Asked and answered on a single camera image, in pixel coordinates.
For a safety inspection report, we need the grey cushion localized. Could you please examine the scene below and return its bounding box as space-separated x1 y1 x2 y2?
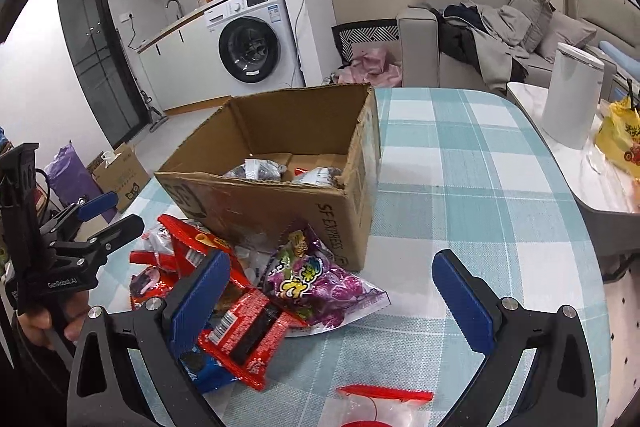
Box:
507 0 553 52
540 9 598 62

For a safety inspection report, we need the black white patterned cushion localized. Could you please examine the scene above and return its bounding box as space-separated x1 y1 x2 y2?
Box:
331 19 401 68

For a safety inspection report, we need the white marble side table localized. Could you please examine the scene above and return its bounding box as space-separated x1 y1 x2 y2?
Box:
506 79 640 214

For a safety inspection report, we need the white cylindrical bin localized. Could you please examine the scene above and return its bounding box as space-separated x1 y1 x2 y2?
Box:
542 42 606 150

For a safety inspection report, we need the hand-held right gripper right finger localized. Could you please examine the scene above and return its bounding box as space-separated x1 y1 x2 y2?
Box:
432 249 598 427

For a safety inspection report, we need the grey hoodie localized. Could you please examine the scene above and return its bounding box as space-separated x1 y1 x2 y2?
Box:
470 4 531 92

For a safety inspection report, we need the dark red snack packet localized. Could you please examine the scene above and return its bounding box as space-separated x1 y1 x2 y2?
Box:
129 249 181 310

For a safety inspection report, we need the person's left hand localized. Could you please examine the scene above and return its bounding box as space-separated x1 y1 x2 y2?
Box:
22 292 92 350

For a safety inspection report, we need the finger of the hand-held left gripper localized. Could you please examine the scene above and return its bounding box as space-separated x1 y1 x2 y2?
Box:
39 191 121 240
47 214 146 270

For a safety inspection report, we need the yellow plastic bag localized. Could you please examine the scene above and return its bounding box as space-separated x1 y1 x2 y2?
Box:
595 99 640 180

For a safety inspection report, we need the dark jacket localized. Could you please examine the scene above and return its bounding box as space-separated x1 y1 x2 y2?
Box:
435 4 486 72

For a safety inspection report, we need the silver snack packet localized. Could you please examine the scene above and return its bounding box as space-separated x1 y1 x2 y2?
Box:
292 167 346 186
222 159 286 182

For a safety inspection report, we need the light blue pillow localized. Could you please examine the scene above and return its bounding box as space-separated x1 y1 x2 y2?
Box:
597 39 640 72

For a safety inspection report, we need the pink cloth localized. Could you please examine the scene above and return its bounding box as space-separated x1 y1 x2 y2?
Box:
337 47 403 88

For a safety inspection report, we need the grey sofa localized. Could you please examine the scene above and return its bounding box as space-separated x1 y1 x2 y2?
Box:
397 0 640 92

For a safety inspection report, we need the red snack packet yellow print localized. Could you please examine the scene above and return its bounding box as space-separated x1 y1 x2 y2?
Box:
157 214 251 293

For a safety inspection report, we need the floor mop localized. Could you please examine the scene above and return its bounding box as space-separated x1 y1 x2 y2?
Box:
140 89 168 132

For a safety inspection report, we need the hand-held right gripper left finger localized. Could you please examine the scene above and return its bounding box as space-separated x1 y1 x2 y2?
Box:
67 251 233 427

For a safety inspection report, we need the white kitchen counter cabinet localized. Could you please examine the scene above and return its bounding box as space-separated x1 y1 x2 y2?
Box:
137 4 236 112

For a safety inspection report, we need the white washing machine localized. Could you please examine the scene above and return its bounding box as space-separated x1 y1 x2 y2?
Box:
204 0 306 88

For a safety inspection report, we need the red snack packet black stripe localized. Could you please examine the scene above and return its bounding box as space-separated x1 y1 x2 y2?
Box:
197 289 296 392

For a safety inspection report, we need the brown cardboard box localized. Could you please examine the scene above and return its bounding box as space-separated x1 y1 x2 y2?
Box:
154 83 382 272

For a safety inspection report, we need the teal checked tablecloth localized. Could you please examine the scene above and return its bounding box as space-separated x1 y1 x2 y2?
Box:
90 87 608 427

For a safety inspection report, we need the clear bag with red top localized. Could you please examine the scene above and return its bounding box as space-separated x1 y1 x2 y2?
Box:
336 384 435 427

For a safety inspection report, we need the small cardboard box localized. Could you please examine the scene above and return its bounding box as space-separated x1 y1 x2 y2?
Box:
90 142 151 214

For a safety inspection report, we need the blue snack packet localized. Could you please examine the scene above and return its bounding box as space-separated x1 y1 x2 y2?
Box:
180 347 241 395

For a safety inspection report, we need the purple candy bag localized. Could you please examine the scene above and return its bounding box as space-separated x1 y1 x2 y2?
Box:
262 227 391 338

